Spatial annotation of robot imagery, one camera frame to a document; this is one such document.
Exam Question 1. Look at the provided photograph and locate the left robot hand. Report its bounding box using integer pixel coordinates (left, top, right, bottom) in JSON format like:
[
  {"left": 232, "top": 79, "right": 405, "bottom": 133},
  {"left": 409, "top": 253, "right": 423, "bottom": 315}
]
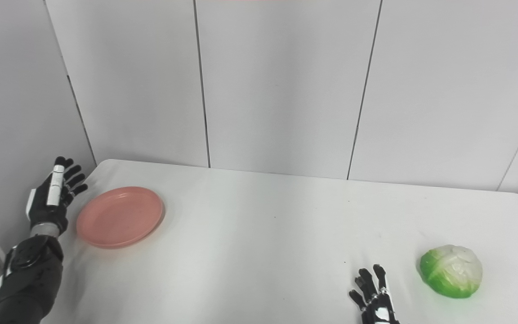
[{"left": 26, "top": 156, "right": 88, "bottom": 236}]

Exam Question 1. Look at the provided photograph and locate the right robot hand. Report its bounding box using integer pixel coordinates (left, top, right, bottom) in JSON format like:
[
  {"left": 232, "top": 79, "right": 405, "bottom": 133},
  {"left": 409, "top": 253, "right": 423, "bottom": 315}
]
[{"left": 349, "top": 264, "right": 401, "bottom": 324}]

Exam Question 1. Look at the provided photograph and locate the pink plate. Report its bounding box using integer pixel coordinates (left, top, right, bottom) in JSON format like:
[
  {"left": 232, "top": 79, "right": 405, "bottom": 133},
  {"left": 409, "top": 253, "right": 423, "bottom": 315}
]
[{"left": 76, "top": 186, "right": 165, "bottom": 249}]

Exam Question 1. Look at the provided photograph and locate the green white cabbage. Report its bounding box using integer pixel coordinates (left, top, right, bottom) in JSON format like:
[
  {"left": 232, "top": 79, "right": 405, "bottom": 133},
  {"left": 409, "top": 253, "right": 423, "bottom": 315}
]
[{"left": 420, "top": 244, "right": 483, "bottom": 299}]

